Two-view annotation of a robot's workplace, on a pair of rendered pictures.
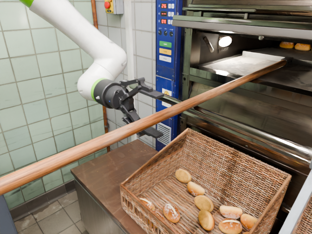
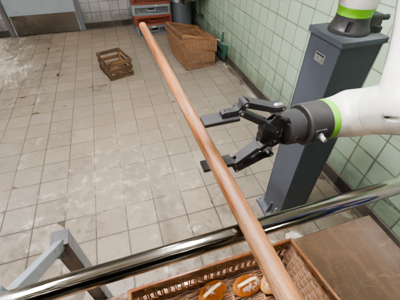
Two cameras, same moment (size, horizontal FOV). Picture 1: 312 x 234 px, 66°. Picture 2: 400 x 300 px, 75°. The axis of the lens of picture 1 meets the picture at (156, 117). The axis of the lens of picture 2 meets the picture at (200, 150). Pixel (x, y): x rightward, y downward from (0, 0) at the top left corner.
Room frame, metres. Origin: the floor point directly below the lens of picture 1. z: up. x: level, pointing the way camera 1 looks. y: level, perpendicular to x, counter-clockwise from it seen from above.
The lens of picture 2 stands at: (0.75, -0.36, 1.55)
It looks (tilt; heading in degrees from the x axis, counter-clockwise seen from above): 43 degrees down; 115
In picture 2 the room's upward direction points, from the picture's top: straight up
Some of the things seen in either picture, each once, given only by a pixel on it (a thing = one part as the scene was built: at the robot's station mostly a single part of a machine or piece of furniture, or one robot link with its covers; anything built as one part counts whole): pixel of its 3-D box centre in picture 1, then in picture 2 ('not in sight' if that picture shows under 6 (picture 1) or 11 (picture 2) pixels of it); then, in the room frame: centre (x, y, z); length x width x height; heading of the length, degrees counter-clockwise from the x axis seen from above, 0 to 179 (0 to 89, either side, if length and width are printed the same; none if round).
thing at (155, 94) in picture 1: (151, 93); (219, 118); (0.62, 0.01, 1.26); 0.07 x 0.03 x 0.01; 43
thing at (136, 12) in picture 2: not in sight; (149, 6); (-1.92, 3.44, 0.38); 0.60 x 0.40 x 0.16; 41
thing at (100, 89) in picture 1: (110, 94); (309, 124); (0.78, 0.16, 1.20); 0.12 x 0.06 x 0.09; 133
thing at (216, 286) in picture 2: not in sight; (212, 291); (0.66, -0.07, 0.62); 0.10 x 0.07 x 0.06; 60
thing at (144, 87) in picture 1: (145, 84); (233, 108); (0.64, 0.03, 1.28); 0.05 x 0.01 x 0.03; 43
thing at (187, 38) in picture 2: not in sight; (190, 36); (-0.82, 2.69, 0.32); 0.56 x 0.49 x 0.28; 141
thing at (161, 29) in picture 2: not in sight; (152, 26); (-1.92, 3.45, 0.08); 0.60 x 0.40 x 0.16; 45
